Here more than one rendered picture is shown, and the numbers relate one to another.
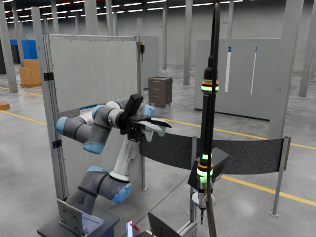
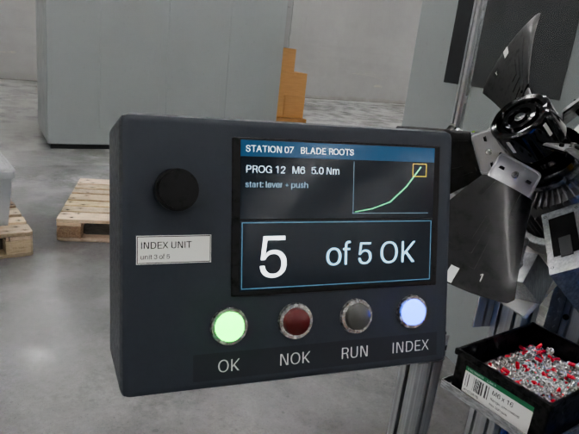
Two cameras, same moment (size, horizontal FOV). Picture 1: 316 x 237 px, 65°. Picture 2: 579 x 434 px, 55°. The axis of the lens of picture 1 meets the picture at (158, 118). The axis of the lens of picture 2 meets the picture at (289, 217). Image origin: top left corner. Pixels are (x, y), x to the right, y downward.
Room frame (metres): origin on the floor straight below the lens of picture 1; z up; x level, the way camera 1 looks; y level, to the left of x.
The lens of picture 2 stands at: (1.81, -0.13, 1.31)
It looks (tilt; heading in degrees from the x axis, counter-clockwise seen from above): 17 degrees down; 206
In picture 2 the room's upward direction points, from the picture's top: 7 degrees clockwise
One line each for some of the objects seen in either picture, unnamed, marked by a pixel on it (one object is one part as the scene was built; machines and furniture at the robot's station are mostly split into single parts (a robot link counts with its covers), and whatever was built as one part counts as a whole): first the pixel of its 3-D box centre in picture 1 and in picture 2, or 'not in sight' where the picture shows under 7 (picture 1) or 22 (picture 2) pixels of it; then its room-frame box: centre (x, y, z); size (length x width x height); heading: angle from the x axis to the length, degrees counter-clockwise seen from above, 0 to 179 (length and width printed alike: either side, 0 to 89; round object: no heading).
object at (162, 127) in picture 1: (161, 128); not in sight; (0.80, -0.01, 1.64); 0.09 x 0.03 x 0.06; 59
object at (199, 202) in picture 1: (204, 189); not in sight; (0.64, -0.14, 1.50); 0.09 x 0.07 x 0.10; 174
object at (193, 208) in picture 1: (193, 207); (411, 411); (1.29, -0.22, 0.96); 0.03 x 0.03 x 0.20; 49
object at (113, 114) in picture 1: (118, 119); not in sight; (0.89, 0.15, 1.64); 0.08 x 0.05 x 0.08; 139
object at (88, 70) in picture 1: (104, 122); not in sight; (2.55, 0.59, 1.10); 1.21 x 0.06 x 2.20; 139
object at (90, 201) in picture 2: not in sight; (158, 209); (-1.21, -2.66, 0.07); 1.20 x 1.00 x 0.15; 130
